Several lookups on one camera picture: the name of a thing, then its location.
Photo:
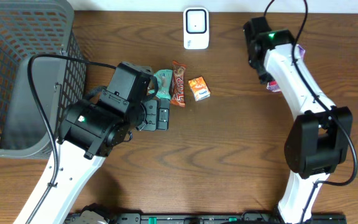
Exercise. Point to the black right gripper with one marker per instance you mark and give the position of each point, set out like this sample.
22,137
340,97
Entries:
265,76

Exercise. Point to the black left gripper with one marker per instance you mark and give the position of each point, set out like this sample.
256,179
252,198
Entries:
161,114

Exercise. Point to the teal snack wrapper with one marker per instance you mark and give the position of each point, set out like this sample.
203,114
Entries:
164,79

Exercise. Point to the red orange snack bar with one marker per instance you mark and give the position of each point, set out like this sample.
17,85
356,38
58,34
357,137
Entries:
177,86

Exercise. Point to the small orange snack box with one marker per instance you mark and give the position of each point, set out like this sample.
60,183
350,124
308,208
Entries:
199,88

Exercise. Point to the grey plastic basket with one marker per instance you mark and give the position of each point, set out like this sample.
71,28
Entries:
40,74

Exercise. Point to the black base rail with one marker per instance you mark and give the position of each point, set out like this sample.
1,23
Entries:
136,218

